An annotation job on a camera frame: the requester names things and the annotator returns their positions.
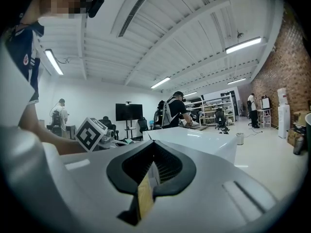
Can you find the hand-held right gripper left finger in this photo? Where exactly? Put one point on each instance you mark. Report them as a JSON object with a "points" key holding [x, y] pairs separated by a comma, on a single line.
{"points": [[97, 178]]}

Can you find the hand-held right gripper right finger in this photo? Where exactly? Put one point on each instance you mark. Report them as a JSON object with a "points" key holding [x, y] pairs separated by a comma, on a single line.
{"points": [[206, 186]]}

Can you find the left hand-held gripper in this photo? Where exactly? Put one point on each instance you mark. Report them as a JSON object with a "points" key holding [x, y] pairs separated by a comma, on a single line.
{"points": [[88, 135]]}

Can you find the person's left forearm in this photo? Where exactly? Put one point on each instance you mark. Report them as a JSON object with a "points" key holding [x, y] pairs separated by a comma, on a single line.
{"points": [[48, 135]]}

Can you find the white microwave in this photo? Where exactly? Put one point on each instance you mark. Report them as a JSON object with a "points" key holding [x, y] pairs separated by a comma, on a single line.
{"points": [[194, 139]]}

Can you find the black office chair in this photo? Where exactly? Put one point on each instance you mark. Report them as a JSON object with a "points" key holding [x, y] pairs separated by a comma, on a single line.
{"points": [[220, 118], [142, 126], [107, 126]]}

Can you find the black television stand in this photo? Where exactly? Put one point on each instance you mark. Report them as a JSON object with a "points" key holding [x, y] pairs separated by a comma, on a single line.
{"points": [[130, 130]]}

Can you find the black television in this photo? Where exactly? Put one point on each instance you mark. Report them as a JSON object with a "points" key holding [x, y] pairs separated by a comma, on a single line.
{"points": [[128, 111]]}

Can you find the white trash bin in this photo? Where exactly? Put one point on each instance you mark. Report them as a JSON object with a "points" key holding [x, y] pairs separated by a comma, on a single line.
{"points": [[240, 138]]}

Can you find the grey backpack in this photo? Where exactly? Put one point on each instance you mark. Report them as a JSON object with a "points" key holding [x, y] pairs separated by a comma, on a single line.
{"points": [[162, 114]]}

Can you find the white shelf rack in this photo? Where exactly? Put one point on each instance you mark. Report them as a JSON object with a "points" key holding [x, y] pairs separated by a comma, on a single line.
{"points": [[213, 105]]}

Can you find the ceiling tube light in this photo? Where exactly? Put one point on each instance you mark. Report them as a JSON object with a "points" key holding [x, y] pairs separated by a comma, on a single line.
{"points": [[243, 45], [236, 81], [54, 62], [160, 82]]}

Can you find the small white table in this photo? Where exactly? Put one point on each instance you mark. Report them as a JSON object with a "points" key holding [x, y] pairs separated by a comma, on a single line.
{"points": [[264, 116]]}

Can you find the white board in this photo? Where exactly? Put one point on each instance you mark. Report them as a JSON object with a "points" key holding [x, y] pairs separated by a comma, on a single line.
{"points": [[265, 103]]}

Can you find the person's dark shirt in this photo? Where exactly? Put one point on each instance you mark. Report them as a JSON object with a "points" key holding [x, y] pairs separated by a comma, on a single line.
{"points": [[23, 54]]}

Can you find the white water dispenser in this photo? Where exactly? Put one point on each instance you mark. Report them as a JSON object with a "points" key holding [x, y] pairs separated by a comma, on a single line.
{"points": [[283, 115]]}

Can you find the cardboard box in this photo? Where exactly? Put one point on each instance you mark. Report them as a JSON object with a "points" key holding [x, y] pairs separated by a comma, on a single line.
{"points": [[297, 122]]}

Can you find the black head-worn camera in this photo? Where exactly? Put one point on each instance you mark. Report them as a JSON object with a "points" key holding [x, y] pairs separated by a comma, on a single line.
{"points": [[96, 5]]}

